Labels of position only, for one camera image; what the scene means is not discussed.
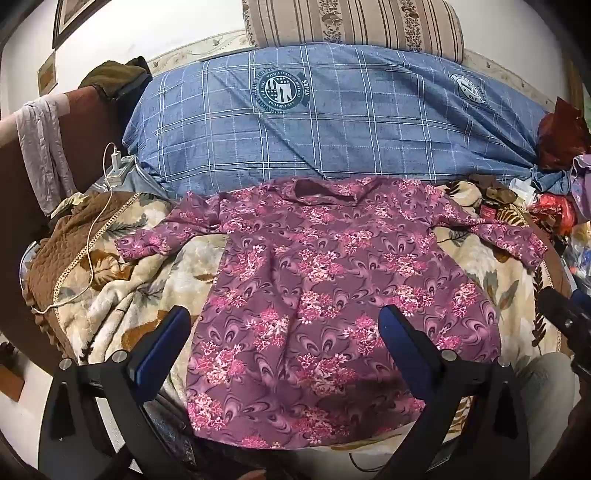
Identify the brown wooden box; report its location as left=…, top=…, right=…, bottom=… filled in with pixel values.
left=0, top=342, right=27, bottom=403

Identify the red patterned bag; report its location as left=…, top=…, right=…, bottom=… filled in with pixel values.
left=529, top=193, right=578, bottom=228

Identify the lilac cloth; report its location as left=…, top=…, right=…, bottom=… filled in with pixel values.
left=569, top=154, right=591, bottom=217

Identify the olive green cloth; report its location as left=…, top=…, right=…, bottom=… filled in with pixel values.
left=78, top=57, right=153, bottom=100

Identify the white charging cable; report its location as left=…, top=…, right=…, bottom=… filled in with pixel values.
left=31, top=143, right=122, bottom=316

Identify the purple floral shirt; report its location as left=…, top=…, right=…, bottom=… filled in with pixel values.
left=115, top=178, right=549, bottom=450

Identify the grey hanging cloth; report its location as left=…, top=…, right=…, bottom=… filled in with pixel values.
left=14, top=97, right=79, bottom=217

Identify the blue denim cloth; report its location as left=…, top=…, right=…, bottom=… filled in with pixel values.
left=530, top=166, right=573, bottom=197

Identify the blue plaid quilt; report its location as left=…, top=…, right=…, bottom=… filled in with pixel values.
left=121, top=44, right=551, bottom=197

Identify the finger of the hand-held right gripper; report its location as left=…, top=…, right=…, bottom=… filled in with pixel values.
left=537, top=286, right=578, bottom=340

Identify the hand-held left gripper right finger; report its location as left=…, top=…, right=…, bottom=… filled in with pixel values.
left=373, top=304, right=533, bottom=480

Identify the red shiny cloth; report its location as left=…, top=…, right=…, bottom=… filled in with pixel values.
left=537, top=97, right=591, bottom=172

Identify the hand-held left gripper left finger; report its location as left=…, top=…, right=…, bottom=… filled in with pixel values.
left=38, top=305, right=192, bottom=468

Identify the brown quilted cover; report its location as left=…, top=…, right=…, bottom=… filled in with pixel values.
left=23, top=189, right=139, bottom=365

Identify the dark framed wall picture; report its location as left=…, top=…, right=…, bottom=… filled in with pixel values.
left=52, top=0, right=100, bottom=49

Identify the beige leaf-print blanket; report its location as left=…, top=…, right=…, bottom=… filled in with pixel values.
left=28, top=180, right=570, bottom=462

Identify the grey-green trouser leg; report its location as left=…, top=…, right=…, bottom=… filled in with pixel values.
left=507, top=353, right=583, bottom=467

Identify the white power strip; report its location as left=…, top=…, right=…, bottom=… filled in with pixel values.
left=102, top=156, right=139, bottom=188

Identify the brown wooden bed board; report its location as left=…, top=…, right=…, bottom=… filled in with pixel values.
left=0, top=85, right=139, bottom=259

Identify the striped floral bolster pillow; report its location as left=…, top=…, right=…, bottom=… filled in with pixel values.
left=242, top=0, right=465, bottom=64

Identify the small framed wall picture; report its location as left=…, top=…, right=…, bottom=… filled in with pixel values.
left=37, top=48, right=59, bottom=96

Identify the dark red jar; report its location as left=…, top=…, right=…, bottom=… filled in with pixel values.
left=479, top=194, right=509, bottom=223

